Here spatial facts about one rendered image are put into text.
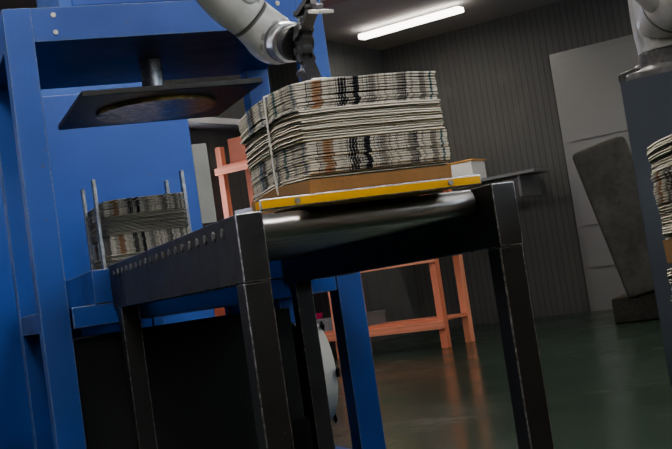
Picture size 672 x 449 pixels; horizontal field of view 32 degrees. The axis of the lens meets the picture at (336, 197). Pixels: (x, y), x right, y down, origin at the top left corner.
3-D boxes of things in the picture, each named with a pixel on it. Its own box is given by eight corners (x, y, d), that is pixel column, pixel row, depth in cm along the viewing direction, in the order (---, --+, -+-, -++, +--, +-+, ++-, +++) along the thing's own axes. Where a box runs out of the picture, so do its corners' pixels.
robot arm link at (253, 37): (286, 76, 255) (241, 37, 250) (264, 72, 269) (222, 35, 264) (316, 38, 256) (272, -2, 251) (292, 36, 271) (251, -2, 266)
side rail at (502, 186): (525, 243, 219) (515, 180, 220) (500, 247, 217) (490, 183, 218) (300, 281, 344) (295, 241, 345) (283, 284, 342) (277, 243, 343)
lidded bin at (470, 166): (489, 179, 1265) (486, 158, 1267) (475, 179, 1236) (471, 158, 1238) (455, 186, 1288) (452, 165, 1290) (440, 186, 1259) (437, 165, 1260)
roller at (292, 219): (474, 218, 228) (484, 207, 223) (244, 248, 211) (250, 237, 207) (467, 195, 230) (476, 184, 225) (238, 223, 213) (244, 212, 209)
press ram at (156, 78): (168, 98, 369) (163, 57, 370) (147, 100, 367) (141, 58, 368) (164, 103, 376) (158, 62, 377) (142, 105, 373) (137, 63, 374)
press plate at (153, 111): (263, 86, 355) (262, 77, 355) (82, 101, 336) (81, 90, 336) (218, 119, 406) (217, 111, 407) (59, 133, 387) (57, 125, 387)
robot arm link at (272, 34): (304, 61, 256) (314, 62, 251) (265, 64, 253) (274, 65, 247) (302, 19, 254) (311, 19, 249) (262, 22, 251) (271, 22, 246)
